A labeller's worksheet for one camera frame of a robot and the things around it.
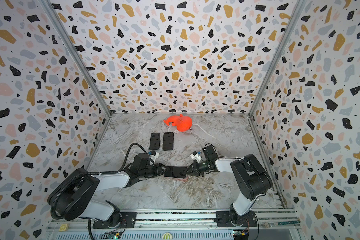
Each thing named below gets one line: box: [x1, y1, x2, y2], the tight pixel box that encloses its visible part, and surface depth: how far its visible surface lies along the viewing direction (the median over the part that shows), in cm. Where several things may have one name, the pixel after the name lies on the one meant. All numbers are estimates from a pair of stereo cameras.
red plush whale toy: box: [163, 114, 193, 132], surface depth 109 cm
